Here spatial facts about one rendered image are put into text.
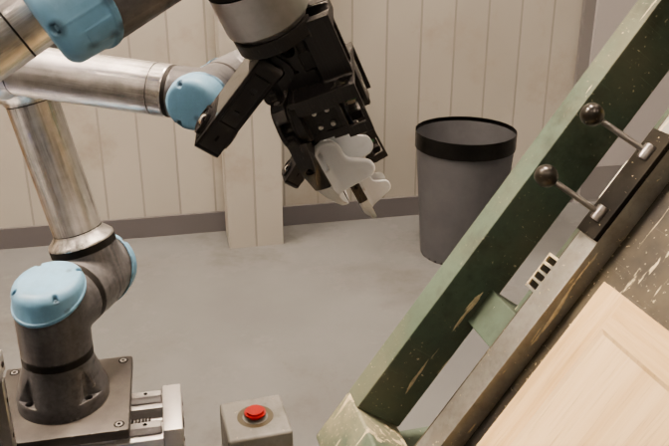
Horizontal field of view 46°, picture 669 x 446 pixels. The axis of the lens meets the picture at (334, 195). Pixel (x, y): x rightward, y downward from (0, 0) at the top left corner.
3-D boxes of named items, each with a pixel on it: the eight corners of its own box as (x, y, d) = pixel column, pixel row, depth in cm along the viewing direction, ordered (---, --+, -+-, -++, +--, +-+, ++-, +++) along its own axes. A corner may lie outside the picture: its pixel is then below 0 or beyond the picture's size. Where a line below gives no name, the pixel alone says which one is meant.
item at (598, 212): (596, 225, 128) (528, 177, 129) (610, 207, 127) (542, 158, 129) (600, 228, 124) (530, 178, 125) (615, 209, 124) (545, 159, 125)
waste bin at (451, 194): (484, 228, 462) (493, 113, 437) (523, 267, 414) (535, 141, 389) (399, 236, 451) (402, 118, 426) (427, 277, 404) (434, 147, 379)
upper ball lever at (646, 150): (642, 165, 126) (572, 117, 127) (657, 146, 126) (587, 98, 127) (648, 166, 122) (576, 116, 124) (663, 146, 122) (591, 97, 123)
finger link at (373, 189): (404, 209, 127) (379, 163, 124) (372, 227, 128) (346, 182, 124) (399, 202, 130) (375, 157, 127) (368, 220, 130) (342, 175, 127)
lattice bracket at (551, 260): (536, 292, 136) (525, 285, 135) (560, 260, 135) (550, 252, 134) (548, 303, 133) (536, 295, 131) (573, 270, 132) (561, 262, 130)
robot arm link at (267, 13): (201, 15, 62) (212, -31, 68) (227, 62, 64) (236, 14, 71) (289, -18, 60) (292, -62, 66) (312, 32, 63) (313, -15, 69)
